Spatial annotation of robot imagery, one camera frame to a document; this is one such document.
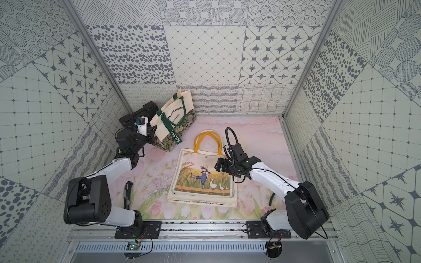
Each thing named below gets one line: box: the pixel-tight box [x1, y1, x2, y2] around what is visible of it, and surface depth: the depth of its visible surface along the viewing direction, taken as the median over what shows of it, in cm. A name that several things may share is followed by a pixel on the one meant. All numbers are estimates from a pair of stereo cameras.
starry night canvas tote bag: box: [167, 176, 238, 208], surface depth 86 cm
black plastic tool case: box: [118, 100, 159, 128], surface depth 98 cm
